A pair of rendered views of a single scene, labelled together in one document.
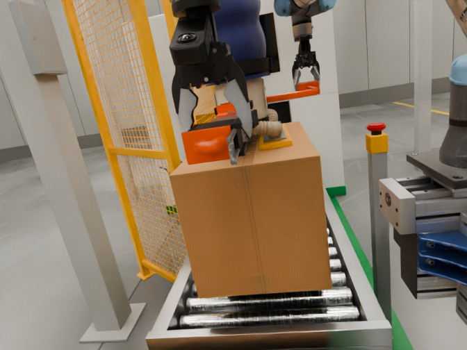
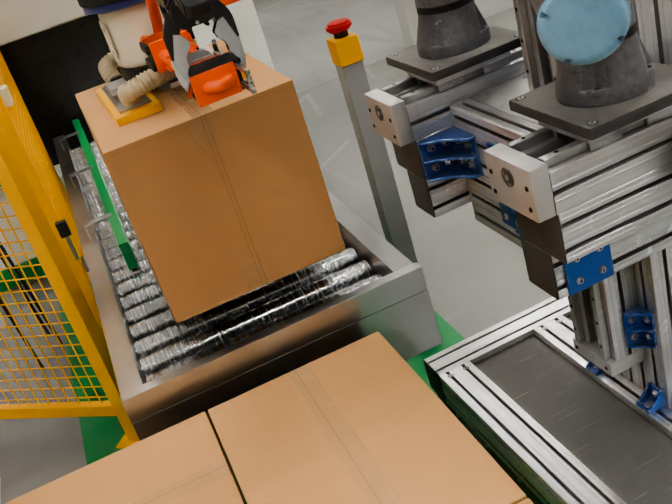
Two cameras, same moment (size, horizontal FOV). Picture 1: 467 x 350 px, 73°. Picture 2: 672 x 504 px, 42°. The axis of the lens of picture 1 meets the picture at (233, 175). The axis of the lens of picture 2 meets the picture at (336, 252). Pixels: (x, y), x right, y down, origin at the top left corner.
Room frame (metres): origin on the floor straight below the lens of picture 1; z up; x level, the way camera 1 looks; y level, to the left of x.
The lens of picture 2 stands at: (-0.83, 0.46, 1.55)
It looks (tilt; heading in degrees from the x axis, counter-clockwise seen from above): 27 degrees down; 338
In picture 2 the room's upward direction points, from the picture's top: 18 degrees counter-clockwise
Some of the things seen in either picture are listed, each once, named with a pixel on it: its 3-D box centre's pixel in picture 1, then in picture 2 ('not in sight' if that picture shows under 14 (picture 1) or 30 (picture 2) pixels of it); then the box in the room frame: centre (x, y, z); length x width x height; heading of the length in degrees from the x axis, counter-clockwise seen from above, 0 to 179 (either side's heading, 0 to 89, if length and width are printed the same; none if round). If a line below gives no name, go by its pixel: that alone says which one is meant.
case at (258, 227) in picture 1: (257, 194); (201, 167); (1.08, -0.07, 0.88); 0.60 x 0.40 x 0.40; 171
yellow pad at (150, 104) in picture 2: not in sight; (124, 92); (1.11, 0.02, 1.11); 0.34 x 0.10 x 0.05; 172
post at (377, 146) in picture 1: (380, 244); (388, 203); (1.21, -0.59, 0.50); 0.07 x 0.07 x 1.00; 80
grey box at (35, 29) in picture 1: (40, 40); not in sight; (1.62, 0.77, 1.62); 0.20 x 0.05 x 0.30; 170
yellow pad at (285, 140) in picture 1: (273, 130); not in sight; (1.08, -0.16, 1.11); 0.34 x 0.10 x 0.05; 172
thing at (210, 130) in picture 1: (212, 140); (210, 80); (0.50, 0.02, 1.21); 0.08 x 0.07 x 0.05; 172
